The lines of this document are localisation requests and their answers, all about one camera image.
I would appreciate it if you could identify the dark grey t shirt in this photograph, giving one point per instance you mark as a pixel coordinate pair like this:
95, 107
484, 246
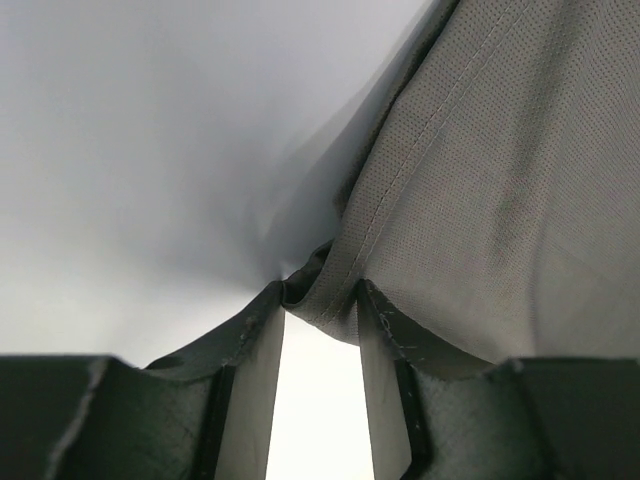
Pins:
496, 202

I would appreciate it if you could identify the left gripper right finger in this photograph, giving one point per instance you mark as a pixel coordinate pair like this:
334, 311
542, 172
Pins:
436, 412

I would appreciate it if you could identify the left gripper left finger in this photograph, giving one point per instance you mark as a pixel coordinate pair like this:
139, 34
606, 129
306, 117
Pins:
204, 411

